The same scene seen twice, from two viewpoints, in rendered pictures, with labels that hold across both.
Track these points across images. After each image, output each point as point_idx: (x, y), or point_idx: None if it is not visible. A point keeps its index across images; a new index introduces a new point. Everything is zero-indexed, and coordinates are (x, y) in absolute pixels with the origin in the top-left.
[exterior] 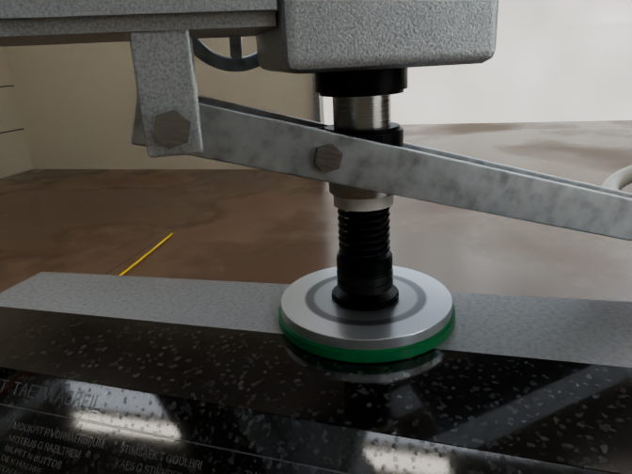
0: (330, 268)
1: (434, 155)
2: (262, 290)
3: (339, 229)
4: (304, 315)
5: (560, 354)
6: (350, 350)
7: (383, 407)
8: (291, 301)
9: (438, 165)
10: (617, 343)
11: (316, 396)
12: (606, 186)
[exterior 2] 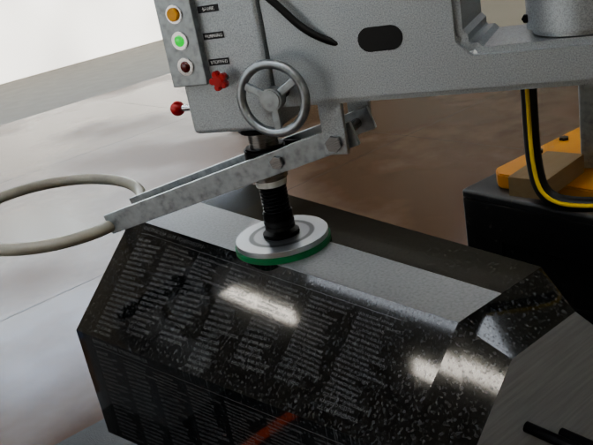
0: (271, 252)
1: None
2: (311, 267)
3: (284, 198)
4: (319, 228)
5: (244, 219)
6: None
7: (326, 213)
8: (316, 236)
9: None
10: (221, 219)
11: (343, 218)
12: (73, 235)
